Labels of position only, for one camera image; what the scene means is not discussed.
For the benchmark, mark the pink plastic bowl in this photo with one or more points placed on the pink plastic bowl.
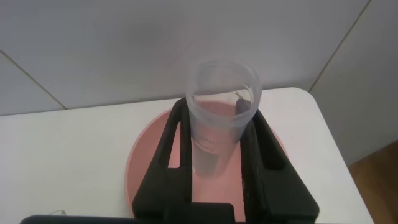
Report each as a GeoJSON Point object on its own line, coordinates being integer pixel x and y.
{"type": "Point", "coordinates": [149, 155]}

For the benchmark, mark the test tube with red pigment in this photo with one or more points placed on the test tube with red pigment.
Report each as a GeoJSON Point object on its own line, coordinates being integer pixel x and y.
{"type": "Point", "coordinates": [217, 102]}

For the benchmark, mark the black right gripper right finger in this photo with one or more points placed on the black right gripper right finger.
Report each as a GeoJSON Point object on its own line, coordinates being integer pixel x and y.
{"type": "Point", "coordinates": [273, 193]}

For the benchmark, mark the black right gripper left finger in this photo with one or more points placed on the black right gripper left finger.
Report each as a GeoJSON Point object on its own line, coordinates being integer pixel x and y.
{"type": "Point", "coordinates": [169, 186]}

